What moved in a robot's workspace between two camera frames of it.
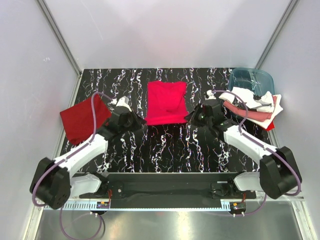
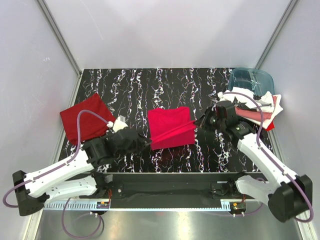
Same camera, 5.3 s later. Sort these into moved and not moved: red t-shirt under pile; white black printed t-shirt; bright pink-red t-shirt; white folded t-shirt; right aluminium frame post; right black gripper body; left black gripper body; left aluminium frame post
Moved: bright pink-red t-shirt; right black gripper body; left black gripper body
Not moved: white black printed t-shirt; left aluminium frame post; white folded t-shirt; red t-shirt under pile; right aluminium frame post
